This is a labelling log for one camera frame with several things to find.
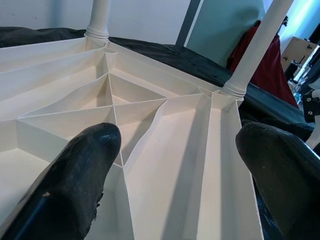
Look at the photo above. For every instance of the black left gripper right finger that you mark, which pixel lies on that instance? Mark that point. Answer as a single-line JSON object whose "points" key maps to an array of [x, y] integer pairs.
{"points": [[287, 180]]}

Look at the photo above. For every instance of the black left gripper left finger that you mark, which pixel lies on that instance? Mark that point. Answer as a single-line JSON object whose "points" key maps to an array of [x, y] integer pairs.
{"points": [[70, 182]]}

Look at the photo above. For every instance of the white plastic table top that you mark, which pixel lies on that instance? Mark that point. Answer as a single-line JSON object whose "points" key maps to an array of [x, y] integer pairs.
{"points": [[175, 150]]}

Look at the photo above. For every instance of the white plastic table leg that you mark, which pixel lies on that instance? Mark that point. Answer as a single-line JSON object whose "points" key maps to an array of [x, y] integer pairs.
{"points": [[257, 50], [100, 17]]}

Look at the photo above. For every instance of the dark red cloth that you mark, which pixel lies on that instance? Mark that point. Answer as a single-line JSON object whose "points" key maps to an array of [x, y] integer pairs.
{"points": [[272, 72]]}

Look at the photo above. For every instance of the brown cardboard box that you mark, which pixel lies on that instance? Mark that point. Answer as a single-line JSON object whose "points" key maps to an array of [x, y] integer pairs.
{"points": [[295, 50]]}

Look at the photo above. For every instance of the black plastic table sheet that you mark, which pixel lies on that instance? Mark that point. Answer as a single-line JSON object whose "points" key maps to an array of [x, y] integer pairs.
{"points": [[175, 57]]}

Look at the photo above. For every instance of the dark grey frame post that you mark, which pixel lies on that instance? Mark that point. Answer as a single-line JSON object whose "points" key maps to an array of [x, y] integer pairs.
{"points": [[188, 22]]}

